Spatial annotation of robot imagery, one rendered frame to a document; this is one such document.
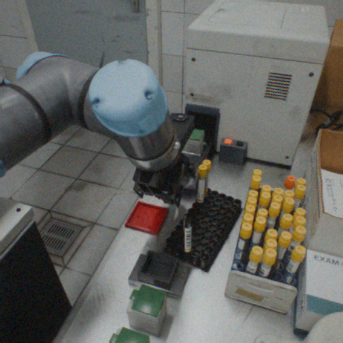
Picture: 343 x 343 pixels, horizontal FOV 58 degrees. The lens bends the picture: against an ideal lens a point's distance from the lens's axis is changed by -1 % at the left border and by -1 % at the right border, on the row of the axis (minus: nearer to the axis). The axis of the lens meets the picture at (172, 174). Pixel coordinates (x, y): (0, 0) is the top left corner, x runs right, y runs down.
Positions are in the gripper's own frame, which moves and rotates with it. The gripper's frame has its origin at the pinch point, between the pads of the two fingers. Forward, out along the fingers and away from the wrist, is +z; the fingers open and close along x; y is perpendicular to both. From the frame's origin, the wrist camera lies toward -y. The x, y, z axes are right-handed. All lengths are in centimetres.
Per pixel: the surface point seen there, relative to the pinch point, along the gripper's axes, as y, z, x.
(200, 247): 12.1, -3.4, 8.3
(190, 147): -8.4, 0.9, 0.3
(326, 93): -48, 29, 31
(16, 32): -116, 99, -176
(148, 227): 10.6, -0.6, -2.8
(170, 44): -118, 96, -53
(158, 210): 6.6, 1.7, -2.6
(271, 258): 12.2, -14.4, 19.2
